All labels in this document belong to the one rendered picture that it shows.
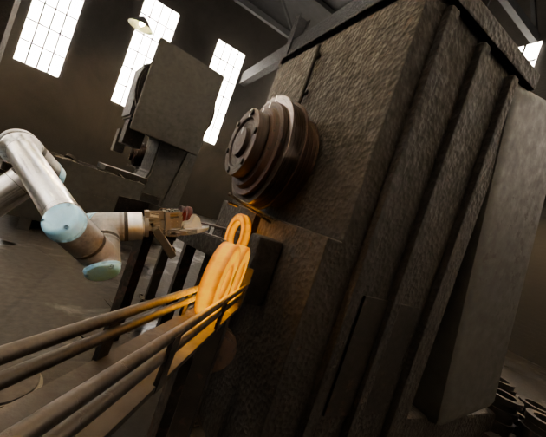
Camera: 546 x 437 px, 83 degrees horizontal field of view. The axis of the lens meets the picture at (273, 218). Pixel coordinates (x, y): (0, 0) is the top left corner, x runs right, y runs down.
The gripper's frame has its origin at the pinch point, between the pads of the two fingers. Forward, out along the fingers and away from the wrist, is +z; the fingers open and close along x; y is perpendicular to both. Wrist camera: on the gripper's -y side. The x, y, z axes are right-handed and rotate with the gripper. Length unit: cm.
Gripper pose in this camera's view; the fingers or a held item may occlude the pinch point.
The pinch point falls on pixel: (204, 230)
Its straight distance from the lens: 111.3
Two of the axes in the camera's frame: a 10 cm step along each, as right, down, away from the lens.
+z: 8.9, -0.2, 4.5
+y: 0.6, -9.8, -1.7
